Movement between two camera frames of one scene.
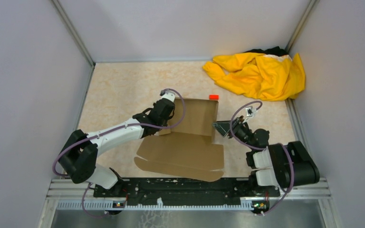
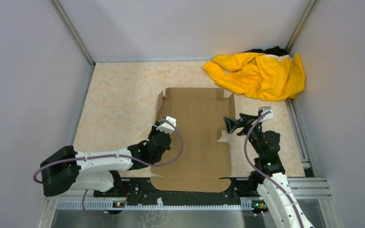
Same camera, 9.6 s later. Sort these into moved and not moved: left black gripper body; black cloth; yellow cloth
Moved: left black gripper body
Not moved: black cloth; yellow cloth
